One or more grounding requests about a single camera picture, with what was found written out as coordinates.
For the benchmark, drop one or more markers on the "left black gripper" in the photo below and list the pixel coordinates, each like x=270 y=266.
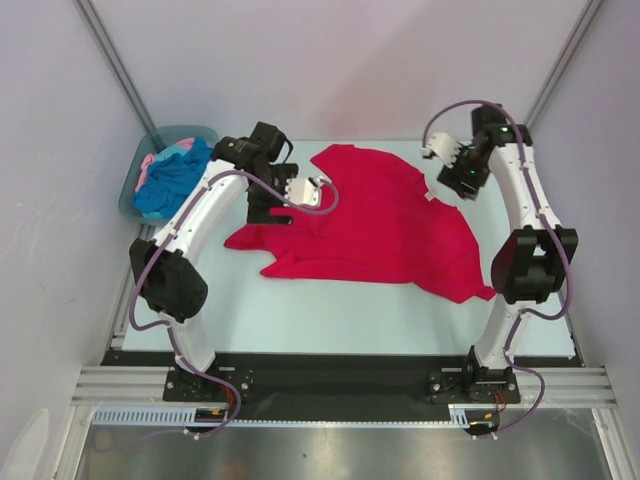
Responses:
x=259 y=211

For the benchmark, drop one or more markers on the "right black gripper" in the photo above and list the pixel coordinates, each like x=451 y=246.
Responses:
x=458 y=183

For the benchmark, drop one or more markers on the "red t shirt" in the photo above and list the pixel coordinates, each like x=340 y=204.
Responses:
x=385 y=227

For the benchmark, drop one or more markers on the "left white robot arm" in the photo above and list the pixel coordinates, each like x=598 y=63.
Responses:
x=169 y=292

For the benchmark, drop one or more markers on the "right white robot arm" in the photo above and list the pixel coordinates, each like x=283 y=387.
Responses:
x=531 y=273

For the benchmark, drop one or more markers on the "blue t shirt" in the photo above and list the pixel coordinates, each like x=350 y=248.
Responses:
x=192 y=166

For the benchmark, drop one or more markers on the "light teal t shirt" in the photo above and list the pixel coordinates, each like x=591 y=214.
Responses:
x=158 y=193

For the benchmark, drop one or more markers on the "pink t shirt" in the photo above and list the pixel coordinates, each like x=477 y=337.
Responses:
x=181 y=147

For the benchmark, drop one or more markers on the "translucent blue plastic basket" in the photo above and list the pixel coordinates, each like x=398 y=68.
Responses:
x=154 y=142

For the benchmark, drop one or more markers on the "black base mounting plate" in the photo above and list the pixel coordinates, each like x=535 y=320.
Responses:
x=469 y=376

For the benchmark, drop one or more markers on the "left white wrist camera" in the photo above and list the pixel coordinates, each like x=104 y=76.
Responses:
x=306 y=192

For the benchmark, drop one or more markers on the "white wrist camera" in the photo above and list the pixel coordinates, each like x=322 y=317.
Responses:
x=443 y=147
x=306 y=192

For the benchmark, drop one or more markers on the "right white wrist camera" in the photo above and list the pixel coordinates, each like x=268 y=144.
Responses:
x=443 y=147

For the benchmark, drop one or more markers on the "right aluminium corner post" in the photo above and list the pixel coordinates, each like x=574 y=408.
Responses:
x=569 y=49

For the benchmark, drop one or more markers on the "aluminium corner post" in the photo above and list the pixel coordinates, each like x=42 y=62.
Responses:
x=109 y=51
x=569 y=49

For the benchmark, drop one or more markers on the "left aluminium corner post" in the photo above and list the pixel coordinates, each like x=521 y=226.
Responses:
x=109 y=51

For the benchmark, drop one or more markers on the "aluminium front rail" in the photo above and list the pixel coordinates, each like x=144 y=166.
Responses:
x=556 y=387

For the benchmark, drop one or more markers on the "slotted cable duct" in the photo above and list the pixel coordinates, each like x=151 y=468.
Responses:
x=439 y=416

